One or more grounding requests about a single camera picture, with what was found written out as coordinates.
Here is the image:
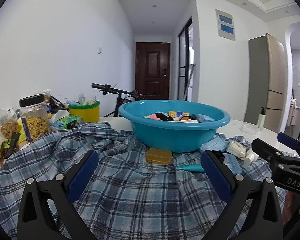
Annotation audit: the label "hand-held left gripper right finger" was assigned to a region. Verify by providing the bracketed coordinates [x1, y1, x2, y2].
[200, 150, 283, 240]

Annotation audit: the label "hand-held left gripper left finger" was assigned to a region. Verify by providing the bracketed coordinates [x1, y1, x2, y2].
[17, 149, 100, 240]

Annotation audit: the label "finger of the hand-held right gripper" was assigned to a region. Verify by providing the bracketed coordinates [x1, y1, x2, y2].
[252, 138, 300, 165]
[277, 132, 300, 159]

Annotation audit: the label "white bottle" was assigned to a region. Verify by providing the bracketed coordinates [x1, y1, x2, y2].
[245, 147, 260, 165]

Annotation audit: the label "black box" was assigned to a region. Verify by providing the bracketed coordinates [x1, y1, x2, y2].
[211, 150, 225, 166]

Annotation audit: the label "blue striped packet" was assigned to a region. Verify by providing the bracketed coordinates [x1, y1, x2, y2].
[224, 154, 242, 175]

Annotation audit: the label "teal tube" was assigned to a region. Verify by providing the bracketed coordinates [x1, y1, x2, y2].
[177, 164, 205, 172]

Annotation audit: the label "light blue tissue pack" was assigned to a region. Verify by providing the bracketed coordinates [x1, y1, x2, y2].
[199, 140, 230, 153]

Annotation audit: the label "blue plastic basin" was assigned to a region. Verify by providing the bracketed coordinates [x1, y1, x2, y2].
[118, 99, 231, 153]

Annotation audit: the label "person's right hand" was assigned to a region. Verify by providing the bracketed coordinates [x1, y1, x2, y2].
[283, 192, 300, 227]

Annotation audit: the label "clear plastic container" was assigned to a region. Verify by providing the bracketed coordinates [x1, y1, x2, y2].
[242, 124, 260, 133]

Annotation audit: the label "white cotton pad bag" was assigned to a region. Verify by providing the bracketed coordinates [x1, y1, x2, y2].
[226, 141, 247, 159]

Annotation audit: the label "green pump bottle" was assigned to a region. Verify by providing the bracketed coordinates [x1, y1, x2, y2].
[257, 107, 266, 130]

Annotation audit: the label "beige hanging towel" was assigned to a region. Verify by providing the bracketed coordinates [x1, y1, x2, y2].
[287, 99, 299, 125]

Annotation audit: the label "green packet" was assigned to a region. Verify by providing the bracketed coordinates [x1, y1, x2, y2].
[54, 115, 82, 130]

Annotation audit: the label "light blue wrapped pack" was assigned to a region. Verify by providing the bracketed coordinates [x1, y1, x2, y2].
[197, 114, 215, 122]

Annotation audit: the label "blue plaid cloth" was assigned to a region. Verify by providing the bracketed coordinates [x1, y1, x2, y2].
[0, 121, 288, 240]

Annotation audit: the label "yellow bucket green rim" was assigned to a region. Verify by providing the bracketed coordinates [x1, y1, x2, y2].
[69, 101, 100, 123]

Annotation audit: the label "beige refrigerator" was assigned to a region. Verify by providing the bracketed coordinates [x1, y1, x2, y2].
[244, 33, 294, 133]

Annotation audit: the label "clear jar with black lid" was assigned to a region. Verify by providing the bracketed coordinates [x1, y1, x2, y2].
[19, 94, 52, 142]

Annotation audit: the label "yellow packet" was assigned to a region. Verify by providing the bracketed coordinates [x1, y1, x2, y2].
[16, 117, 32, 143]

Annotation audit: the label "clear plastic packets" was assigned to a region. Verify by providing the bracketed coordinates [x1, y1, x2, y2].
[77, 94, 97, 105]

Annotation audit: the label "black plastic bag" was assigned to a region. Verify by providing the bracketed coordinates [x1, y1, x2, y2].
[50, 95, 65, 113]

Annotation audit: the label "black tube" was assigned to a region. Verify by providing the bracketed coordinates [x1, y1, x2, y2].
[1, 132, 20, 159]

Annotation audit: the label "black plush toy pink bow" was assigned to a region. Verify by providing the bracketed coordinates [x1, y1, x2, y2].
[150, 112, 174, 121]

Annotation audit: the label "clear snack bag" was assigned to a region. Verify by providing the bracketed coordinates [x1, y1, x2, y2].
[39, 89, 52, 104]

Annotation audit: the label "clear nut bag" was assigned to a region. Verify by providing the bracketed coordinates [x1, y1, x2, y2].
[0, 109, 22, 143]

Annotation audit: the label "mop pole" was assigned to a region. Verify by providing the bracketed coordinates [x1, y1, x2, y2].
[184, 64, 196, 100]

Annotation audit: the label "black framed glass door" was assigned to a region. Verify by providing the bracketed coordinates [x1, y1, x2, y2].
[178, 17, 193, 100]

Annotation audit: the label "brown wooden door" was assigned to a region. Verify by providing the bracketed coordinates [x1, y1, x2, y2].
[135, 42, 171, 100]

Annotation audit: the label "grey wall panel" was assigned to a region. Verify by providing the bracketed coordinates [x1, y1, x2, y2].
[215, 9, 237, 42]

